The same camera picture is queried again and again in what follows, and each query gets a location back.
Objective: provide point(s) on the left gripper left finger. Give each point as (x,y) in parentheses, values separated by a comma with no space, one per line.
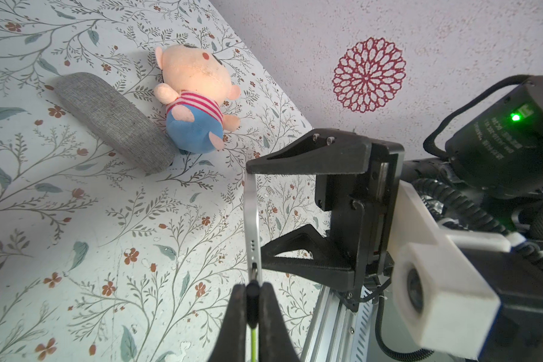
(231,342)

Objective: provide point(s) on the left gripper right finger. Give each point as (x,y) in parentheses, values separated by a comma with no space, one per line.
(275,344)

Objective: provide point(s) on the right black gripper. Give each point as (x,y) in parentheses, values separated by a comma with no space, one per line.
(361,201)

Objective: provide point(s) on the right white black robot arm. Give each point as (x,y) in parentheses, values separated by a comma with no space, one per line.
(487,178)

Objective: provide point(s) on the pig plush toy blue pants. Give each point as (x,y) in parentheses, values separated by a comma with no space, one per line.
(195,85)

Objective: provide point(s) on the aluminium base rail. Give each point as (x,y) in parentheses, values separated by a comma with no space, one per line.
(336,333)

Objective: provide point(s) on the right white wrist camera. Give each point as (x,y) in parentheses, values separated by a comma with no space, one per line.
(444,301)

